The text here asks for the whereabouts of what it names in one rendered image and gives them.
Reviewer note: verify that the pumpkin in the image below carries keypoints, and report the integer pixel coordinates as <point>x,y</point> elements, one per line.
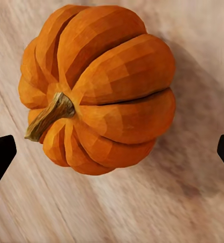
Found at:
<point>97,88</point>

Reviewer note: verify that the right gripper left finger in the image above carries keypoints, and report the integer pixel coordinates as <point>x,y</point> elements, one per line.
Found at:
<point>8,151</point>

